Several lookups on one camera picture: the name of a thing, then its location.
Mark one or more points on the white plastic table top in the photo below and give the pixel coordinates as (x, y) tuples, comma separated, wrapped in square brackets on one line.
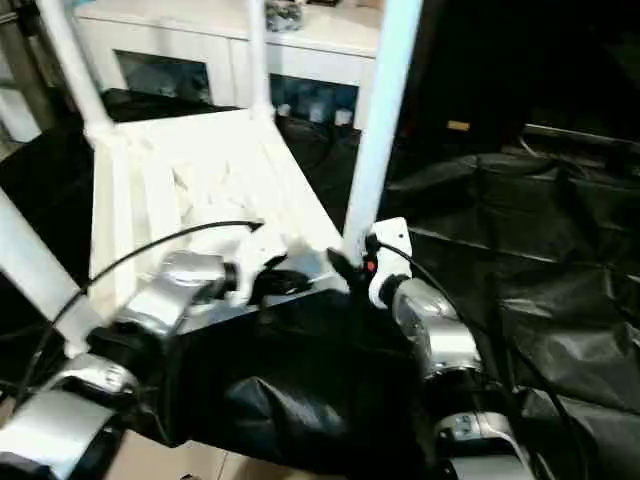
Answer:
[(150, 165)]

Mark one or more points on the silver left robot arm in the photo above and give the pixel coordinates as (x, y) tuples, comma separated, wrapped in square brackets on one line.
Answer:
[(160, 295)]

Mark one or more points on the white jar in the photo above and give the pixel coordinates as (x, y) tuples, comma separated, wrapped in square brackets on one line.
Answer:
[(315, 112), (284, 109), (342, 117)]

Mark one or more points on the black plastic mat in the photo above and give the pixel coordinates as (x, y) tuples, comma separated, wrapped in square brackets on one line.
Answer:
[(525, 275)]

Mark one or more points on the small yellow label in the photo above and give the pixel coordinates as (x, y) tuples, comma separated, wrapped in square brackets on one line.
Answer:
[(458, 125)]

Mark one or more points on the black speaker cabinet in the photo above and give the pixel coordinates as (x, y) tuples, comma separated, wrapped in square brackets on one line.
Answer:
[(470, 65)]

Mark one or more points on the white sideboard cabinet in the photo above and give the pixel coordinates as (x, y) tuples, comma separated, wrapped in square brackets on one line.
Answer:
[(225, 55)]

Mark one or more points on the black metal rod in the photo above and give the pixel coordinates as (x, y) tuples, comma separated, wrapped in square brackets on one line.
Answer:
[(575, 132)]

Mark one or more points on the dark bag of small parts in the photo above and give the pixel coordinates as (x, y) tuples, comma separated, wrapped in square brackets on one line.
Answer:
[(284, 15)]

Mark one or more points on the white slanted pipe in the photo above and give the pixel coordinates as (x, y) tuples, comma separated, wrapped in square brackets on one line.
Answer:
[(15, 115)]

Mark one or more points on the grey metal tripod stand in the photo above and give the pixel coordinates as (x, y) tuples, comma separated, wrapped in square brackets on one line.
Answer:
[(20, 50)]

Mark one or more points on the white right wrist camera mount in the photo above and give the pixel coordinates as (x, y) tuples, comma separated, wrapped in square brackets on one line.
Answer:
[(395, 235)]

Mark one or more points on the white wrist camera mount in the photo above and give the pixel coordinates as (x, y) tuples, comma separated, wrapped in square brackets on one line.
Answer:
[(395, 235), (250, 250)]

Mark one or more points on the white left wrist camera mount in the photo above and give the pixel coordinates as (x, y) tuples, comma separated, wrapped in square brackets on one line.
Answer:
[(250, 250)]

